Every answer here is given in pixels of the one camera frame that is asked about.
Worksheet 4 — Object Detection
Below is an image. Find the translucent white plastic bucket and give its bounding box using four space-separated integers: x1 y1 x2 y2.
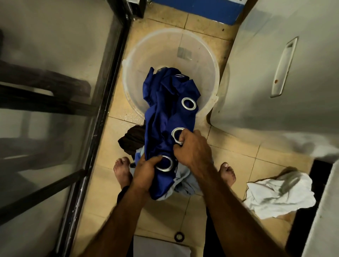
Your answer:
121 28 221 125

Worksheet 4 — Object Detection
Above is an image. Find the white washing machine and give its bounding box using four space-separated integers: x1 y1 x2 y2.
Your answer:
208 0 339 163

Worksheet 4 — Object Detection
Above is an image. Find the black eyelet curtain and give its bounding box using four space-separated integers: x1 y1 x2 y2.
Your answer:
118 125 147 159

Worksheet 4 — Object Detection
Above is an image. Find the person's left forearm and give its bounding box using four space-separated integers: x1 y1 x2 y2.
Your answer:
79 185 152 257

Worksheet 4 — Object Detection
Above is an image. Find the light blue clothes cloth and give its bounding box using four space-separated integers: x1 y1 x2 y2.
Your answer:
129 147 194 198

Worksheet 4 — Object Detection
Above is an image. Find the dark wooden furniture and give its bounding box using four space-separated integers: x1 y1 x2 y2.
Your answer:
0 59 93 116

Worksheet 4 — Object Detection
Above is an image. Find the person's right hand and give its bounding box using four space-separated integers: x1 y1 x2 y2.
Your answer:
173 129 213 175

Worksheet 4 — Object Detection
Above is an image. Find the person's right forearm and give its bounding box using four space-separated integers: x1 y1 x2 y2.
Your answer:
195 164 288 257

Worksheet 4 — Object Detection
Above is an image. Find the white appliance with blue base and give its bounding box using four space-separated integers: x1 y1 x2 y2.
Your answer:
152 0 249 26

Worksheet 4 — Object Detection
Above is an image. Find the large white clothes cloth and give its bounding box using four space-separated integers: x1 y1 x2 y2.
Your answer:
243 169 317 220

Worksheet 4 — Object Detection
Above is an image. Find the person's left hand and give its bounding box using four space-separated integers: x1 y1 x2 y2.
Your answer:
131 155 163 194

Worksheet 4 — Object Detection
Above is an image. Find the blue eyelet curtain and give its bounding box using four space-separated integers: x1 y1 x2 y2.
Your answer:
134 67 201 201

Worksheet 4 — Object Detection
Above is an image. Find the person's left foot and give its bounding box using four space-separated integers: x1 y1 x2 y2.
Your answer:
113 156 133 190

